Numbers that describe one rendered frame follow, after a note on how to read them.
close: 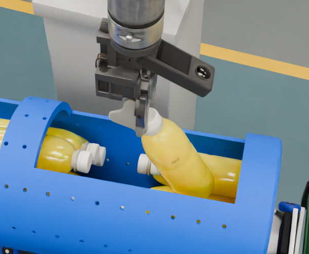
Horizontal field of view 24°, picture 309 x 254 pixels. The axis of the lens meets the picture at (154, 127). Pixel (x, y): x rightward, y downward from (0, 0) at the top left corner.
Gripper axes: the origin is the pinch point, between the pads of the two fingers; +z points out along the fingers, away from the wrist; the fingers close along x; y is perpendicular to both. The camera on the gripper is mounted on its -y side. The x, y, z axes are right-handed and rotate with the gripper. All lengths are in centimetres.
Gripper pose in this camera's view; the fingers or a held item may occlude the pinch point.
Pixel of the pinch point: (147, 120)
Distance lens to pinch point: 116.0
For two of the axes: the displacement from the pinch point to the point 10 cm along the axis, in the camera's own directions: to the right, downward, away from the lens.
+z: -0.3, 5.8, 8.1
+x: -2.0, 7.9, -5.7
